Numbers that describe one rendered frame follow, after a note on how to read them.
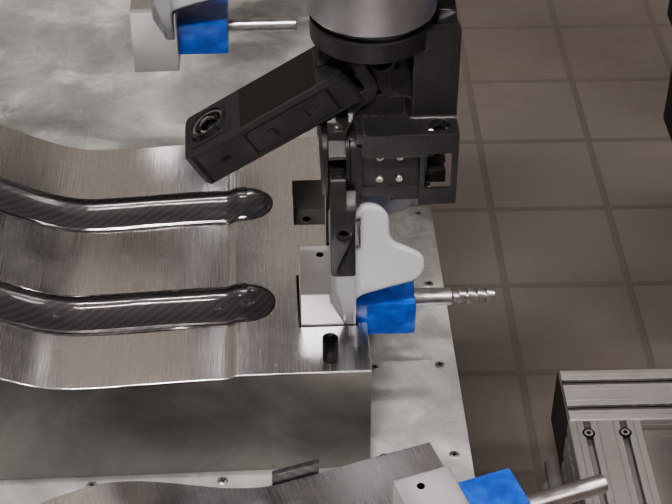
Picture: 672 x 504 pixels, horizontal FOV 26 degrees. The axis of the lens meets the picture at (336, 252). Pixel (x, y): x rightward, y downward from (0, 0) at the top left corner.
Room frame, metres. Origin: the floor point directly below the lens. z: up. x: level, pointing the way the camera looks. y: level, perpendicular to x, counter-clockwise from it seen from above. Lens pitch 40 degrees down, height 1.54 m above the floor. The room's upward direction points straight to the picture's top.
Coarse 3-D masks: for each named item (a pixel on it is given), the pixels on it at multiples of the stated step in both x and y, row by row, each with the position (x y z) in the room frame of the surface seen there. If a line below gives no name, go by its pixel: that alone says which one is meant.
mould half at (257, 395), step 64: (0, 128) 0.90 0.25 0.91; (64, 192) 0.85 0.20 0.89; (128, 192) 0.86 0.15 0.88; (0, 256) 0.76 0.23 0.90; (64, 256) 0.78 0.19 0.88; (128, 256) 0.78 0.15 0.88; (192, 256) 0.78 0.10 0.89; (256, 256) 0.78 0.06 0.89; (256, 320) 0.71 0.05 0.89; (0, 384) 0.65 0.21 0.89; (64, 384) 0.66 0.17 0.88; (128, 384) 0.66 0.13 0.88; (192, 384) 0.66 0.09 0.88; (256, 384) 0.66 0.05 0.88; (320, 384) 0.66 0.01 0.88; (0, 448) 0.65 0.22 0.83; (64, 448) 0.65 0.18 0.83; (128, 448) 0.66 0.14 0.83; (192, 448) 0.66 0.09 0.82; (256, 448) 0.66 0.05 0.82; (320, 448) 0.66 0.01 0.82
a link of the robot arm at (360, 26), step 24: (312, 0) 0.71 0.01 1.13; (336, 0) 0.70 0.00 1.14; (360, 0) 0.69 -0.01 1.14; (384, 0) 0.69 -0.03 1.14; (408, 0) 0.70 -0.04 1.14; (432, 0) 0.72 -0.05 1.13; (336, 24) 0.70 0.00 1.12; (360, 24) 0.69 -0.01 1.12; (384, 24) 0.69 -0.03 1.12; (408, 24) 0.70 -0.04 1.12
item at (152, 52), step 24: (144, 0) 1.01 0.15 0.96; (216, 0) 1.03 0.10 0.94; (144, 24) 0.99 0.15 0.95; (192, 24) 1.00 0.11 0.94; (216, 24) 1.00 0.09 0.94; (240, 24) 1.01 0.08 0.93; (264, 24) 1.01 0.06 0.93; (288, 24) 1.02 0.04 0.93; (144, 48) 0.99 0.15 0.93; (168, 48) 0.99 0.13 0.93; (192, 48) 1.00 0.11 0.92; (216, 48) 1.00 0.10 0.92
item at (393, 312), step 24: (312, 264) 0.74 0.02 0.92; (312, 288) 0.71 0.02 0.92; (408, 288) 0.73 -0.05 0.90; (432, 288) 0.74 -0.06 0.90; (480, 288) 0.74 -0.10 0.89; (312, 312) 0.71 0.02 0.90; (336, 312) 0.71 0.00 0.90; (360, 312) 0.71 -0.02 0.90; (384, 312) 0.71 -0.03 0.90; (408, 312) 0.71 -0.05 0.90
